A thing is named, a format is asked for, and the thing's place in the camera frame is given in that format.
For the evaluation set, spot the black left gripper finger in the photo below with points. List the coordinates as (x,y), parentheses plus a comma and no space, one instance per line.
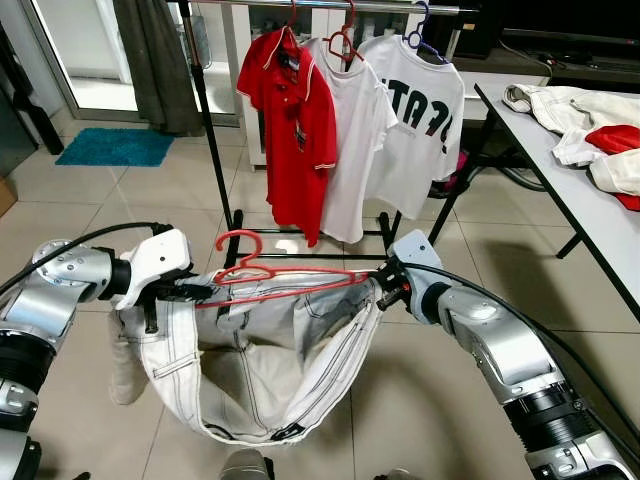
(205,285)
(205,295)

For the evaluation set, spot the thin bright red hanger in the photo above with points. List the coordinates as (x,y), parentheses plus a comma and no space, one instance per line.
(240,233)

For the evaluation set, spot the white jeans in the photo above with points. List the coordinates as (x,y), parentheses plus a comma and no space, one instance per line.
(170,370)

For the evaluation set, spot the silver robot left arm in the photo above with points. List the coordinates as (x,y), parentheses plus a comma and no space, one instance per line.
(70,272)

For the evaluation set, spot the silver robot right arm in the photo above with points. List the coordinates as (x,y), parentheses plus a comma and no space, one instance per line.
(500,350)

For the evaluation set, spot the blue plastic hanger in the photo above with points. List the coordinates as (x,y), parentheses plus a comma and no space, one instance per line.
(425,20)

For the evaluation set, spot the dark red plastic hanger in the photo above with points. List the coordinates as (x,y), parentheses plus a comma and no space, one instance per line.
(349,20)
(292,18)

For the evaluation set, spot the teal floor mat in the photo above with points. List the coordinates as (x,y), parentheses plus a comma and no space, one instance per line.
(115,147)

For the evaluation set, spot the chrome and black clothes rack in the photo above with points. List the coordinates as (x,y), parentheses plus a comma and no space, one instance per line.
(212,130)

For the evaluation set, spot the red polo shirt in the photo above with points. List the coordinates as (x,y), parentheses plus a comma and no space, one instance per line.
(300,150)

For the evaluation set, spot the grey robot left leg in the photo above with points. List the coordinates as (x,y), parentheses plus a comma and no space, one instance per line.
(245,468)

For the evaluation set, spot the grey robot leg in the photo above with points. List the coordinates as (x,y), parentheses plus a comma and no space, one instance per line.
(245,468)
(392,475)

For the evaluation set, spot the grey robot right leg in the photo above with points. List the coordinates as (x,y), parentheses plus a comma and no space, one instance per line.
(392,475)

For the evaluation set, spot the grey folding table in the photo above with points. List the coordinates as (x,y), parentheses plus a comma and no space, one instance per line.
(580,210)

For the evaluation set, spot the grey curtain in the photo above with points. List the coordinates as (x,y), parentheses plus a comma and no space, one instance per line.
(155,70)

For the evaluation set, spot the black side table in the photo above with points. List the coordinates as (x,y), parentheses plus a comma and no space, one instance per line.
(15,130)

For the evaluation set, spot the grey vented box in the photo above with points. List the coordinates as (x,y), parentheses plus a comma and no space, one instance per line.
(204,45)

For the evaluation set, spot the cream white jacket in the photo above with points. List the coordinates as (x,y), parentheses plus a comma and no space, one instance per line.
(570,105)

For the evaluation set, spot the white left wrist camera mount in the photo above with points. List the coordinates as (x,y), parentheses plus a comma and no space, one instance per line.
(155,262)

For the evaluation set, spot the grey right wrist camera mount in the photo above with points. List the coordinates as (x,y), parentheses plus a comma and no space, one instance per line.
(415,255)

